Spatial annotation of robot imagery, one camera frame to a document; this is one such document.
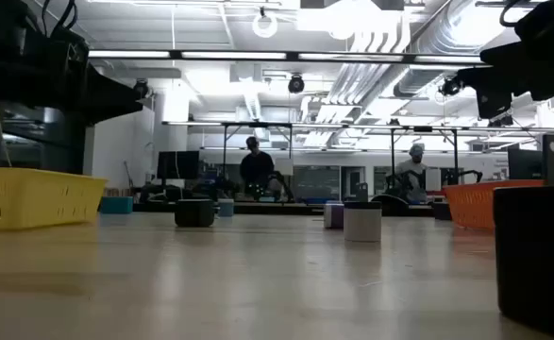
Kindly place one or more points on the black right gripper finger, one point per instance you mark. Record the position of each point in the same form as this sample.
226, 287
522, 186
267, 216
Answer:
493, 101
498, 54

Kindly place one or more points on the black computer monitor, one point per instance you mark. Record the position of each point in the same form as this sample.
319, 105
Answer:
178, 165
524, 164

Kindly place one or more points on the silver ventilation duct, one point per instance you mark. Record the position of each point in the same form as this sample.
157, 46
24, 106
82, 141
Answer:
446, 33

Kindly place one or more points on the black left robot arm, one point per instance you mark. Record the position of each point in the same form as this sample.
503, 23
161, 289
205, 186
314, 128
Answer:
3, 42

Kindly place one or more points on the black wall charger with prongs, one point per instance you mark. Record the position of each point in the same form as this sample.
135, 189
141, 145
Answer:
194, 213

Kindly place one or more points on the black curved clamp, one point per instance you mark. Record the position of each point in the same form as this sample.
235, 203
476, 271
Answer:
389, 202

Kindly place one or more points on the black background frame rig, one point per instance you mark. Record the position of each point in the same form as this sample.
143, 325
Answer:
257, 124
423, 128

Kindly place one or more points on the black ceiling spotlight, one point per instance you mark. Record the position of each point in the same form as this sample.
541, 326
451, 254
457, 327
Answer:
140, 89
296, 84
448, 87

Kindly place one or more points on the overhead light bar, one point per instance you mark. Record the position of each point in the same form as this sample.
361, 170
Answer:
234, 55

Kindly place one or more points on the light blue wall charger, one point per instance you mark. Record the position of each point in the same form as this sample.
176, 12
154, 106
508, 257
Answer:
225, 209

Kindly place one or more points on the orange plastic basket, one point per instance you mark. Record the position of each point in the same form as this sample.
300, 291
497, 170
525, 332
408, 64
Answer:
470, 205

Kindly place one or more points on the yellow plastic basket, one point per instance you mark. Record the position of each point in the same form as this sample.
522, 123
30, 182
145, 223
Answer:
31, 198

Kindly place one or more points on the small teal box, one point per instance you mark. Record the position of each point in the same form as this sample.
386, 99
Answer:
116, 205

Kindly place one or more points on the purple wall charger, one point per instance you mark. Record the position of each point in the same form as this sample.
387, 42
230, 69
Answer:
333, 217

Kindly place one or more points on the person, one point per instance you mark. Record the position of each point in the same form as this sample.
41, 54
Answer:
256, 170
413, 172

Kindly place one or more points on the black cube charger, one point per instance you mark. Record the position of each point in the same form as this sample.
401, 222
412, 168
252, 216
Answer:
538, 255
362, 224

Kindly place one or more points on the dark blue box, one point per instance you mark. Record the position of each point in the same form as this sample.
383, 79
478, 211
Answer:
442, 211

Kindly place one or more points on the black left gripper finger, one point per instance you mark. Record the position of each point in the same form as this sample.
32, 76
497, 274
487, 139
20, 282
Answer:
116, 101

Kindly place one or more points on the grey upright panel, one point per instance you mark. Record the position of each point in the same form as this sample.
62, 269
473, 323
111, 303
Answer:
552, 160

